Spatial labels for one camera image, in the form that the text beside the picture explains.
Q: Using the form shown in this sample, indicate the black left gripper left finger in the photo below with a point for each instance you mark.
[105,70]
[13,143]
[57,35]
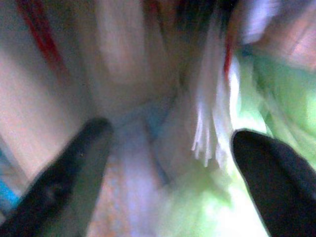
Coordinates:
[61,185]

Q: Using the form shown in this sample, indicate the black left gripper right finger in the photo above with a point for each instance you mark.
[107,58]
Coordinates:
[279,187]

